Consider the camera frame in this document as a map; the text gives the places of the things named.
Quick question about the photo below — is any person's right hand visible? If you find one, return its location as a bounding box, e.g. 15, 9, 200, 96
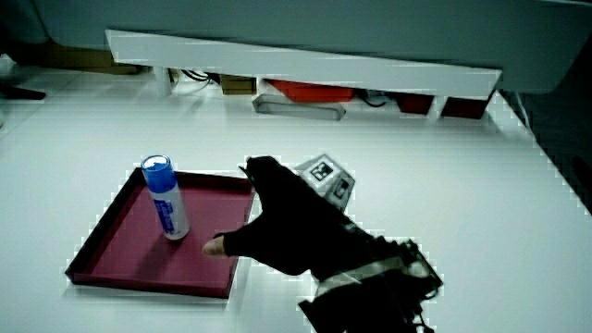
202, 154, 376, 282

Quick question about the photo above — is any black chair base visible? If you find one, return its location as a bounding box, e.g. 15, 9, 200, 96
0, 84, 47, 102

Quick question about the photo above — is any maroon square plate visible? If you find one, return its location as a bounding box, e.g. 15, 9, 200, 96
65, 166, 256, 300

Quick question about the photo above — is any grey flat case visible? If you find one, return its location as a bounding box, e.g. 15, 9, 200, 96
252, 93, 347, 122

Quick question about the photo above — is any person's right forearm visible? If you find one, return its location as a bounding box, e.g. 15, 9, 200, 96
298, 234, 444, 333

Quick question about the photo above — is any dark red box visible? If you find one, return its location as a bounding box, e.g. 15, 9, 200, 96
440, 93, 493, 120
396, 92, 435, 116

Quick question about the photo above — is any black cable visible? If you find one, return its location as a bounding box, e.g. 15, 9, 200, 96
180, 68, 220, 85
359, 91, 389, 108

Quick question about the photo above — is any white desk shelf riser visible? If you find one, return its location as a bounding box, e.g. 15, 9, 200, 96
105, 29, 503, 122

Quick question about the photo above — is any blue white glue stick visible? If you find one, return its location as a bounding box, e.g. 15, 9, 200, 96
140, 154, 191, 241

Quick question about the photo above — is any brown cardboard box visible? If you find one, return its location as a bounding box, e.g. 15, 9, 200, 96
43, 42, 142, 76

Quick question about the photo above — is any small brown box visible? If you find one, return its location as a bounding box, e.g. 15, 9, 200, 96
220, 74, 257, 96

